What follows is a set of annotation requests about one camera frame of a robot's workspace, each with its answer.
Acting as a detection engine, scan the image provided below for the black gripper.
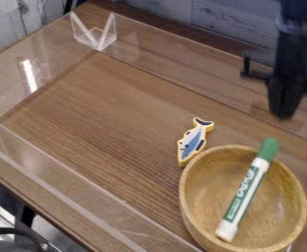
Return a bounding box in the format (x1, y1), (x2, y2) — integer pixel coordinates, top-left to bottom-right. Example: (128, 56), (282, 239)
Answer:
(241, 20), (307, 118)

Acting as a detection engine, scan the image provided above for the green white marker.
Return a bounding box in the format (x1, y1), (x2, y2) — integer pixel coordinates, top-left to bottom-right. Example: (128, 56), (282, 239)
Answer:
(215, 138), (280, 242)

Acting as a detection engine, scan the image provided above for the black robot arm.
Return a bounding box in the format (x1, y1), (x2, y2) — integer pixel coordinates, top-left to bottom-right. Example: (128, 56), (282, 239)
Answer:
(241, 0), (307, 119)

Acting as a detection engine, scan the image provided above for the brown wooden bowl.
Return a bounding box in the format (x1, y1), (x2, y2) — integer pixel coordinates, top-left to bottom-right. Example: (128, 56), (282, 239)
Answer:
(179, 145), (307, 252)

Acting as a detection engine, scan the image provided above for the yellow blue fish toy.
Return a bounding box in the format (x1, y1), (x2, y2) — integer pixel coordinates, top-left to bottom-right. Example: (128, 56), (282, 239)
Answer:
(178, 117), (214, 167)

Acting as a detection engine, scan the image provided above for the clear acrylic corner bracket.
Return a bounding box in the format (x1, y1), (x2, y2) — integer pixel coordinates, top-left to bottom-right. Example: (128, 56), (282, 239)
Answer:
(70, 12), (116, 51)

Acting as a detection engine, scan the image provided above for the clear acrylic front wall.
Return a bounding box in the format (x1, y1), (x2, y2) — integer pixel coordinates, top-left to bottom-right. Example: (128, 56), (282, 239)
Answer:
(0, 124), (201, 252)

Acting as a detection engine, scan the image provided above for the black cable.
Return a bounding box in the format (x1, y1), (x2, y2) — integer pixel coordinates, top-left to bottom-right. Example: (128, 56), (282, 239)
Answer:
(0, 226), (52, 252)

